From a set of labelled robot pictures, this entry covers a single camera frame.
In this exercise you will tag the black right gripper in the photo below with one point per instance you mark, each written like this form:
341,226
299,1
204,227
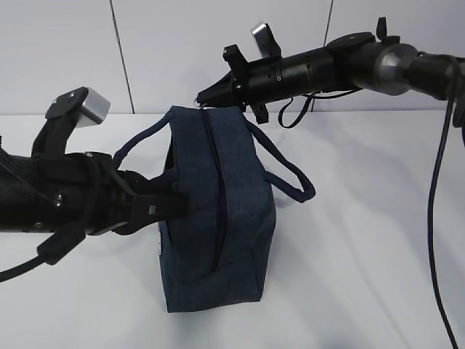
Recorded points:
233,87

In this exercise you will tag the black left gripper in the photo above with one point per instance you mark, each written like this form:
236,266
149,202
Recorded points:
86,187

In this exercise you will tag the dark blue insulated lunch bag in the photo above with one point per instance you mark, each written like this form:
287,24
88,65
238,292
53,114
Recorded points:
217,254

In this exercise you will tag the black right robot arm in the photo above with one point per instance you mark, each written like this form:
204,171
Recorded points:
373,61

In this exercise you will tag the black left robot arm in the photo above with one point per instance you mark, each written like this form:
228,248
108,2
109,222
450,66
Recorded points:
26,204

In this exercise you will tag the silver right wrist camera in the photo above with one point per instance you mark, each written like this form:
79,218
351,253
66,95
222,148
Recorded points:
265,41

